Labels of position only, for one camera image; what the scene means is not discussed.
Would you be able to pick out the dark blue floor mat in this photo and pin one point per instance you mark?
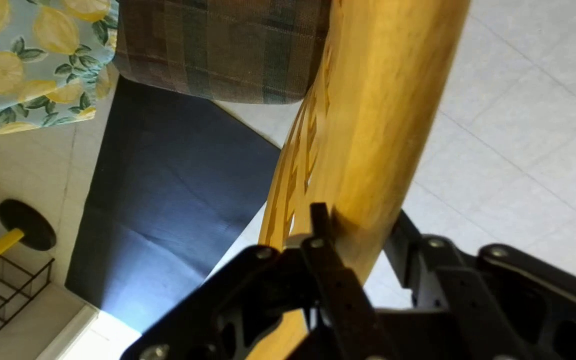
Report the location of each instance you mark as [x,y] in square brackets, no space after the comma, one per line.
[168,200]

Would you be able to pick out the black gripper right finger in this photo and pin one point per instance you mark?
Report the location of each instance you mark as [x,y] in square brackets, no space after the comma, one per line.
[500,307]

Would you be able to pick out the lemon print tablecloth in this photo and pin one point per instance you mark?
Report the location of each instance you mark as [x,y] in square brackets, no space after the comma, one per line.
[29,60]

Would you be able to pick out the plaid seat cushion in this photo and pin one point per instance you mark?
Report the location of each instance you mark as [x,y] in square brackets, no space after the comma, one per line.
[221,47]

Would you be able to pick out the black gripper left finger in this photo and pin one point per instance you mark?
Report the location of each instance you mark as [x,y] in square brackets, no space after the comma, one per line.
[281,301]

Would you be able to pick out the black round object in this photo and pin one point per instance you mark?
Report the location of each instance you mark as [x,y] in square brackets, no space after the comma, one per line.
[34,223]

